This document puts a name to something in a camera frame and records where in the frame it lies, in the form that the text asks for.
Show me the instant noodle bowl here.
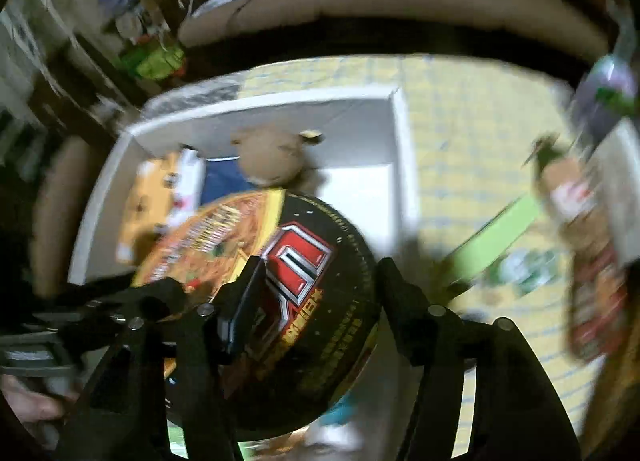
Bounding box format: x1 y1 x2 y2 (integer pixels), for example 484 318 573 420
132 189 381 441

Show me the orange tiger plush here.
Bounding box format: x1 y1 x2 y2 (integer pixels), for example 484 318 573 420
115 147 206 266

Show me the small brown teddy bear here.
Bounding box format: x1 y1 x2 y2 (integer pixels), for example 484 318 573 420
231 125 323 188

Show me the green tea sachet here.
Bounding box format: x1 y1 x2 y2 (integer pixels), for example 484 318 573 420
484 249 560 296

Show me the person left hand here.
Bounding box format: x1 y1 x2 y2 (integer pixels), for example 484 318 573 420
1 374 79 423

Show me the yellow checkered tablecloth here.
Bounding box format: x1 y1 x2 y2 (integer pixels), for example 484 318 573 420
240 54 601 429

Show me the white floral case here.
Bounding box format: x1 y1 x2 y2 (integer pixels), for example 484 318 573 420
589 117 639 267

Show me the white storage box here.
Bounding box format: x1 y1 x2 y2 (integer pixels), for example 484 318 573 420
68 84 421 285

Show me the purple cup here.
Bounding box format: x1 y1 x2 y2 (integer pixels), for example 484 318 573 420
568 54 639 147

